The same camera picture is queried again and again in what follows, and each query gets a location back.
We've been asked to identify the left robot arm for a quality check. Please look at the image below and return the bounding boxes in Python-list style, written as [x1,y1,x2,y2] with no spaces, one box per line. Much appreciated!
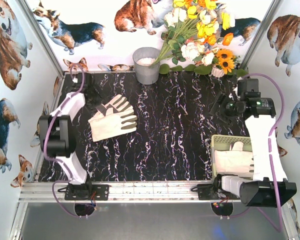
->
[38,72,93,185]

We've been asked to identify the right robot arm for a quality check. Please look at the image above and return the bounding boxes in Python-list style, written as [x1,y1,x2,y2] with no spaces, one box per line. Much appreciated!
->
[209,78,297,208]

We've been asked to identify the green storage basket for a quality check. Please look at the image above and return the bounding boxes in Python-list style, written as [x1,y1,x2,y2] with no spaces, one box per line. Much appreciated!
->
[210,134,252,178]

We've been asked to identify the small white flower pot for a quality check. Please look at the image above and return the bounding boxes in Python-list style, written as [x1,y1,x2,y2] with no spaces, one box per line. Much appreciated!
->
[211,66,225,78]

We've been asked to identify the grey metal bucket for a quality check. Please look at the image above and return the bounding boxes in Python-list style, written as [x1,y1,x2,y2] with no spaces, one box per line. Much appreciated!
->
[132,47,160,85]

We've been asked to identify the artificial flower bouquet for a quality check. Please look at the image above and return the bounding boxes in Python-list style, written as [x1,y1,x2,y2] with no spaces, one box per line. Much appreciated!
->
[156,0,253,76]

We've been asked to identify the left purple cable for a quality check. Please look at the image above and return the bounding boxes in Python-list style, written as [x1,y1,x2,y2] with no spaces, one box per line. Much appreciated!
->
[42,63,101,220]

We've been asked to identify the purple cable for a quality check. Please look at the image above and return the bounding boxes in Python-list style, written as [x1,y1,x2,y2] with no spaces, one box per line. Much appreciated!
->
[211,72,285,233]
[42,63,101,220]

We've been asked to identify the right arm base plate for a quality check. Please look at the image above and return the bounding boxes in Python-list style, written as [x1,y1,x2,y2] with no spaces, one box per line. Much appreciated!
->
[197,184,239,200]

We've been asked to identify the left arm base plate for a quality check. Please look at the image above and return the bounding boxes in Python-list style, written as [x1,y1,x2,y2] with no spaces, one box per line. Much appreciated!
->
[64,184,110,201]

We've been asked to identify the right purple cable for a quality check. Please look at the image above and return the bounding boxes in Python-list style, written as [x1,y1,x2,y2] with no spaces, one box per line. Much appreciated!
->
[211,72,285,233]

